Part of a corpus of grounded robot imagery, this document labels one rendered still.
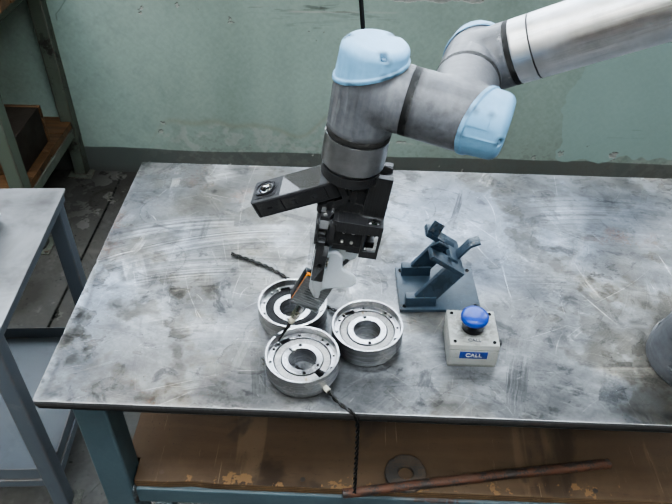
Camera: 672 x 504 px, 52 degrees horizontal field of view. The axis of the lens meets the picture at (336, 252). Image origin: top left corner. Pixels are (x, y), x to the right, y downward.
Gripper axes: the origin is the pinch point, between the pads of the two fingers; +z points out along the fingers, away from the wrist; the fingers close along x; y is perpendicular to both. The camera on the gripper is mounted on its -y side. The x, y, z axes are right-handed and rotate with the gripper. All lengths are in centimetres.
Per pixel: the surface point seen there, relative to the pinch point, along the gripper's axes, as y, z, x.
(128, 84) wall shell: -74, 68, 159
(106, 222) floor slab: -74, 106, 125
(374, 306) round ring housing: 10.1, 8.9, 5.7
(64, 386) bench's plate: -32.1, 17.5, -10.1
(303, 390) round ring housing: 0.9, 10.5, -10.5
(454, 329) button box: 21.4, 5.8, 0.4
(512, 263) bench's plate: 33.9, 9.0, 20.8
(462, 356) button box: 22.9, 7.9, -2.7
